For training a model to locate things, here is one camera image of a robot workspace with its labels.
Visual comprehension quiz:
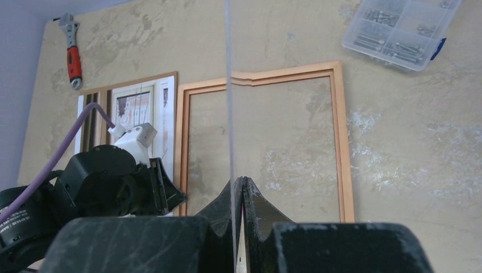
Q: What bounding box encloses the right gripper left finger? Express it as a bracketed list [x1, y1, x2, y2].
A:
[40, 178, 243, 272]

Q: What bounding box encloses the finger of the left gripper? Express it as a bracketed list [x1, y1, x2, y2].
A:
[150, 158, 186, 216]

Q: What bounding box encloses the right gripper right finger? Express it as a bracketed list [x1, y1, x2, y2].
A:
[243, 177, 433, 272]

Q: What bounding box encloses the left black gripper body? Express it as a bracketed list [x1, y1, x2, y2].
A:
[54, 145, 166, 218]

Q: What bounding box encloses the plant photo print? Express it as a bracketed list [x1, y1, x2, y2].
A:
[76, 74, 177, 182]

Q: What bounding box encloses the copper wooden picture frame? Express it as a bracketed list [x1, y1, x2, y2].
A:
[174, 61, 355, 222]

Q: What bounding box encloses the clear plastic screw box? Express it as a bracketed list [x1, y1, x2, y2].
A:
[342, 0, 462, 72]

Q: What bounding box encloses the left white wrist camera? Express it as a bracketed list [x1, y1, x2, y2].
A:
[108, 123, 157, 165]

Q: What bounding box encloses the red handled adjustable wrench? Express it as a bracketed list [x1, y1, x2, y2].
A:
[59, 13, 83, 90]

